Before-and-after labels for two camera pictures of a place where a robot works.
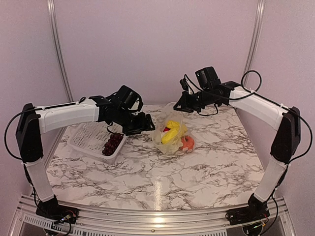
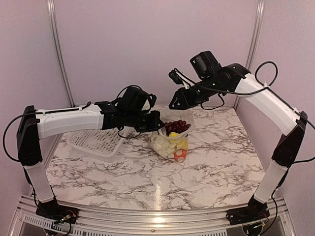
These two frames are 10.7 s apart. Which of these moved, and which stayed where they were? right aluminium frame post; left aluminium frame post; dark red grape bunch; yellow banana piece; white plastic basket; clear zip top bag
Moved: yellow banana piece; dark red grape bunch; clear zip top bag
Stayed: white plastic basket; left aluminium frame post; right aluminium frame post
